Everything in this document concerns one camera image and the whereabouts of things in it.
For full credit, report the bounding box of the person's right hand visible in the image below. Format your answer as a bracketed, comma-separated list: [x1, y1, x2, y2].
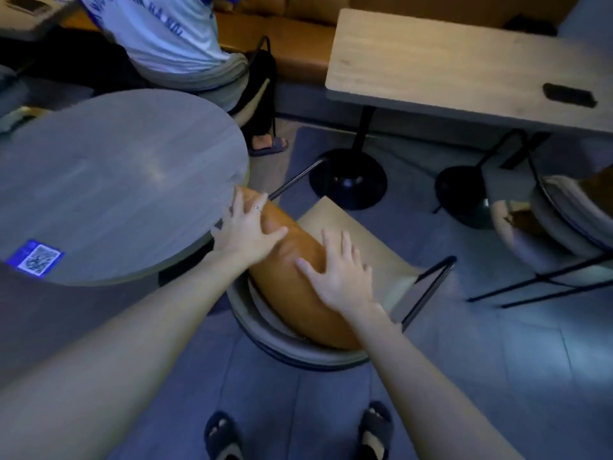
[294, 229, 379, 322]

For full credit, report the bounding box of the person's right forearm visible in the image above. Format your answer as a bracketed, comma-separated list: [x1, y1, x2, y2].
[344, 304, 525, 460]

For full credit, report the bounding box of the grey chair with beige seat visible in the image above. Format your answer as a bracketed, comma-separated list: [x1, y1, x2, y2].
[226, 158, 458, 372]

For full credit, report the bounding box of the black round table base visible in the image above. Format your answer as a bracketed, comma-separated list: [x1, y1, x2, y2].
[308, 105, 388, 211]
[433, 132, 551, 231]

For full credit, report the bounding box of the rectangular light wooden table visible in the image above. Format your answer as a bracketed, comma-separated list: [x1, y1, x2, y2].
[325, 8, 613, 138]

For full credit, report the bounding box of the blue square code sticker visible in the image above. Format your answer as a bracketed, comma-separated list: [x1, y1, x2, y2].
[6, 239, 66, 280]

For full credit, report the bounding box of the black metal frame chair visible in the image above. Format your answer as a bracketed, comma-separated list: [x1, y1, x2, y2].
[194, 35, 277, 131]

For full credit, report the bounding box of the person's left forearm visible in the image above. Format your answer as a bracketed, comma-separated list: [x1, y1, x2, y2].
[0, 249, 252, 460]

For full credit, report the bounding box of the person's left black sandal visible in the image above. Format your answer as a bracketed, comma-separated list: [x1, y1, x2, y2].
[204, 411, 244, 460]

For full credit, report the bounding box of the orange-brown leather cushion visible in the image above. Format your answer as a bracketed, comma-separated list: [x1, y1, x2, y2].
[237, 186, 363, 351]

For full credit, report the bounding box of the small grey table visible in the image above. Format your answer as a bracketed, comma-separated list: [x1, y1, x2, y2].
[0, 0, 81, 42]

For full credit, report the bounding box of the round grey wooden table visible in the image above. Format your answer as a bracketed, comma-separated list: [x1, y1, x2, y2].
[0, 88, 251, 287]

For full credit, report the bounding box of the person's black sandal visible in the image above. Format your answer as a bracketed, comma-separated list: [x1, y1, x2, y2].
[204, 411, 244, 460]
[358, 401, 395, 460]

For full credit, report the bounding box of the person's right black sandal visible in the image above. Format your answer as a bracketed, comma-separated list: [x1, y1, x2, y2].
[358, 401, 395, 460]

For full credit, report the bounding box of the black phone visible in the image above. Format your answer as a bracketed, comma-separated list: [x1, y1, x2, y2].
[542, 82, 598, 110]

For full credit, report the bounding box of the grey chair with black legs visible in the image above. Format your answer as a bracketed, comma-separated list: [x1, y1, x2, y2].
[467, 128, 613, 310]

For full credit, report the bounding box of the dark phone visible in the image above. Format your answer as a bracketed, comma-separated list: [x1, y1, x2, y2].
[4, 0, 52, 16]

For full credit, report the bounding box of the brown leather bench sofa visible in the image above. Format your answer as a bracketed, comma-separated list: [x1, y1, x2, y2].
[61, 0, 586, 85]

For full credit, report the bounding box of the person's left hand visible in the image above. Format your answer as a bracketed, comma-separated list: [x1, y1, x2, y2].
[211, 186, 289, 271]

